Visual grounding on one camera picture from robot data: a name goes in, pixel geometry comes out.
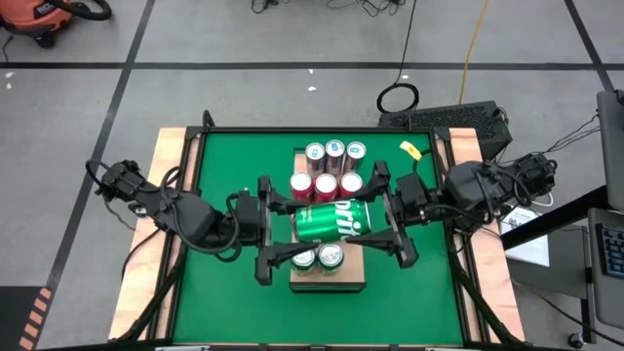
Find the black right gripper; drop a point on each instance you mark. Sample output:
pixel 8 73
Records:
pixel 414 200

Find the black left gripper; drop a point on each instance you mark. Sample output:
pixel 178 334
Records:
pixel 248 219

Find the green soda can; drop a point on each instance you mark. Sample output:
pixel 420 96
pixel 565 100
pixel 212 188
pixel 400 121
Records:
pixel 331 222
pixel 330 254
pixel 303 258

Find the red soda can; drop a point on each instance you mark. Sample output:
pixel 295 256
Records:
pixel 300 183
pixel 325 184
pixel 351 183

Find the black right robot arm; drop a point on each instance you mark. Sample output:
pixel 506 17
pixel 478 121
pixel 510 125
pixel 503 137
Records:
pixel 478 190

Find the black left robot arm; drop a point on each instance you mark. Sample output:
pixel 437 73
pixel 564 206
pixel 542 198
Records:
pixel 185 214

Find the wooden shelf black metal legs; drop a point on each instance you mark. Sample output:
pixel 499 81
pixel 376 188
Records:
pixel 353 273

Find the green table mat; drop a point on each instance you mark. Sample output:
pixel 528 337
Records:
pixel 219 317

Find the black perforated computer case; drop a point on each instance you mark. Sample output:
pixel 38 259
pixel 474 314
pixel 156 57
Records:
pixel 453 117

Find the white paper sheet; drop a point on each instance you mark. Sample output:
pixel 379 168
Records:
pixel 534 251

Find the black stand beam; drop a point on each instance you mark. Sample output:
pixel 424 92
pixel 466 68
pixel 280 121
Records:
pixel 551 222

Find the black caster wheel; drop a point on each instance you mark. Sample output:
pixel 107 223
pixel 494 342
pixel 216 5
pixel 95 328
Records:
pixel 576 340

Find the grey keyboard console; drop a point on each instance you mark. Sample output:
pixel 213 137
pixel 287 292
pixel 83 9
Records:
pixel 609 292

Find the grey monitor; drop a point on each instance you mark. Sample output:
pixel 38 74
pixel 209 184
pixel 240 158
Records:
pixel 612 146

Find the hazard striped floor mat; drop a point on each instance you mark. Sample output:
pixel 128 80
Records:
pixel 14 317

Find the orange shop vacuum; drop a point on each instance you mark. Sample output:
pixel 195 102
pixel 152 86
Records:
pixel 34 19

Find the black aluminium table frame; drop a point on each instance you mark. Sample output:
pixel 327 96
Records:
pixel 292 129

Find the silver frame plate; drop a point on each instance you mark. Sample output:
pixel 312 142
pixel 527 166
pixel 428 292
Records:
pixel 183 348
pixel 451 348

